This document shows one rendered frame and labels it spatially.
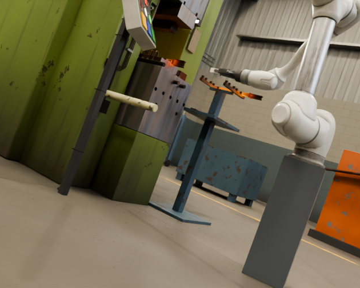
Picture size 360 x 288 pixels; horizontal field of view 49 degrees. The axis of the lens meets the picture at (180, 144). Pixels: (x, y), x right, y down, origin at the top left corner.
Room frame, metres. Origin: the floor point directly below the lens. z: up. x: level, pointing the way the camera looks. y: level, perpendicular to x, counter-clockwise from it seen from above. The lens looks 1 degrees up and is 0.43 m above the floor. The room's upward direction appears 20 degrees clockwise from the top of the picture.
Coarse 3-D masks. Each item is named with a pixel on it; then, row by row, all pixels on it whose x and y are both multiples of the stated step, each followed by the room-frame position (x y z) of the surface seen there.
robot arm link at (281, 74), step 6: (336, 36) 2.02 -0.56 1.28; (306, 42) 2.09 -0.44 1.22; (300, 48) 2.15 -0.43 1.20; (300, 54) 2.16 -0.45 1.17; (294, 60) 2.23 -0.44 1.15; (300, 60) 2.20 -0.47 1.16; (288, 66) 2.30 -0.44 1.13; (294, 66) 2.27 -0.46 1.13; (270, 72) 2.36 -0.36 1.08; (276, 72) 2.34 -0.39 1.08; (282, 72) 2.33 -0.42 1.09; (288, 72) 2.32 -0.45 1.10; (282, 78) 2.34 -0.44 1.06; (282, 84) 2.39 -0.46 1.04
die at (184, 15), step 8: (160, 8) 2.69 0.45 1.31; (168, 8) 2.65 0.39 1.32; (176, 8) 2.61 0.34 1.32; (184, 8) 2.62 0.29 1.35; (160, 16) 2.71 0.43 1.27; (168, 16) 2.65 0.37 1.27; (176, 16) 2.59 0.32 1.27; (184, 16) 2.64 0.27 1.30; (192, 16) 2.70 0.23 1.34; (184, 24) 2.69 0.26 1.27; (192, 24) 2.73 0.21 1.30
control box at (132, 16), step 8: (128, 0) 1.99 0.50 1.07; (136, 0) 1.98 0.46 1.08; (144, 0) 2.17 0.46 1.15; (128, 8) 1.99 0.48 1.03; (136, 8) 1.98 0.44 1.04; (144, 8) 2.12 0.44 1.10; (128, 16) 1.98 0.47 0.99; (136, 16) 1.98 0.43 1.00; (128, 24) 1.98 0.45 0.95; (136, 24) 1.97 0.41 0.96; (152, 24) 2.31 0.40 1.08; (136, 32) 2.03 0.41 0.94; (144, 32) 2.04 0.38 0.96; (136, 40) 2.13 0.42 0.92; (144, 40) 2.15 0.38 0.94; (152, 40) 2.21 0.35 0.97; (144, 48) 2.27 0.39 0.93; (152, 48) 2.29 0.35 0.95
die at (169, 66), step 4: (140, 56) 2.70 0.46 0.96; (144, 56) 2.68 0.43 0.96; (152, 56) 2.64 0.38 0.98; (156, 60) 2.61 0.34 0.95; (160, 60) 2.59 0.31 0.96; (164, 60) 2.61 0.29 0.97; (168, 60) 2.64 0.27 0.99; (168, 64) 2.66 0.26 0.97; (168, 68) 2.67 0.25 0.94; (172, 68) 2.70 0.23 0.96; (176, 68) 2.73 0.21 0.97; (172, 72) 2.71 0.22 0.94; (176, 72) 2.75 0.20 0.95
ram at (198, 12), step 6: (162, 0) 2.67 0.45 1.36; (168, 0) 2.63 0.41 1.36; (174, 0) 2.59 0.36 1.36; (180, 0) 2.57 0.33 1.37; (186, 0) 2.61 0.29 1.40; (192, 0) 2.66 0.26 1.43; (198, 0) 2.71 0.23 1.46; (204, 0) 2.75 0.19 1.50; (186, 6) 2.63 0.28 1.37; (192, 6) 2.68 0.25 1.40; (198, 6) 2.73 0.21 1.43; (204, 6) 2.77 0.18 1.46; (192, 12) 2.69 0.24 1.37; (198, 12) 2.74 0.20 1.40; (198, 18) 2.77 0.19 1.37
